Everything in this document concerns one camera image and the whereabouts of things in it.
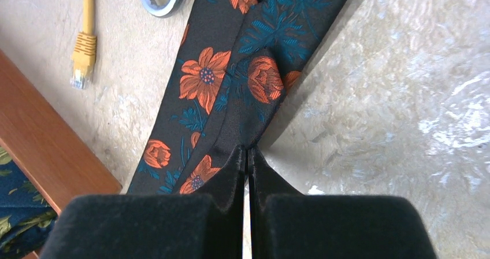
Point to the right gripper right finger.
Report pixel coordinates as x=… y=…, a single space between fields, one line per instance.
x=288 y=224

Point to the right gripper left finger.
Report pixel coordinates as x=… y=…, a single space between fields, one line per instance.
x=205 y=224

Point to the dark orange floral tie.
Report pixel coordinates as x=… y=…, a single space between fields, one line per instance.
x=236 y=62

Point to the orange wooden compartment tray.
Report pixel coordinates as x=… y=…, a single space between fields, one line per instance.
x=49 y=153

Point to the rolled yellow floral tie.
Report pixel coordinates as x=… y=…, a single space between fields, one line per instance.
x=26 y=217

